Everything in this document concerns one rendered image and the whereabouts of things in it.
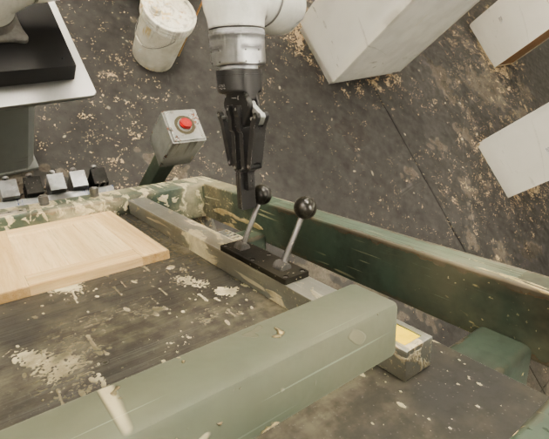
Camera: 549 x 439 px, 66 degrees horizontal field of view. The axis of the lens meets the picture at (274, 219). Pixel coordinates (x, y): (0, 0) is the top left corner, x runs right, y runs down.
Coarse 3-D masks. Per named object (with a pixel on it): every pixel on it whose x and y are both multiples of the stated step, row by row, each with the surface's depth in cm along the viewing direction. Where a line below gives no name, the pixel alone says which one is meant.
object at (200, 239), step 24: (144, 216) 112; (168, 216) 103; (192, 240) 89; (216, 240) 85; (216, 264) 82; (240, 264) 74; (264, 288) 69; (288, 288) 63; (312, 288) 63; (408, 360) 48
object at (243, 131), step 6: (234, 108) 69; (240, 108) 69; (234, 114) 70; (240, 114) 69; (240, 120) 69; (240, 126) 70; (240, 132) 71; (246, 132) 70; (240, 138) 71; (246, 138) 71; (240, 144) 71; (246, 144) 71; (246, 150) 71; (246, 156) 71; (246, 162) 72; (246, 168) 72
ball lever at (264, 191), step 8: (256, 192) 76; (264, 192) 76; (256, 200) 76; (264, 200) 76; (256, 208) 77; (248, 224) 77; (248, 232) 77; (240, 240) 78; (240, 248) 76; (248, 248) 77
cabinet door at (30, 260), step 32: (64, 224) 107; (96, 224) 107; (128, 224) 105; (0, 256) 87; (32, 256) 87; (64, 256) 86; (96, 256) 85; (128, 256) 84; (160, 256) 86; (0, 288) 72; (32, 288) 73
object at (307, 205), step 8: (296, 200) 68; (304, 200) 67; (312, 200) 67; (296, 208) 67; (304, 208) 67; (312, 208) 67; (304, 216) 67; (312, 216) 68; (296, 224) 68; (296, 232) 68; (288, 248) 68; (288, 256) 68; (280, 264) 67; (288, 264) 68
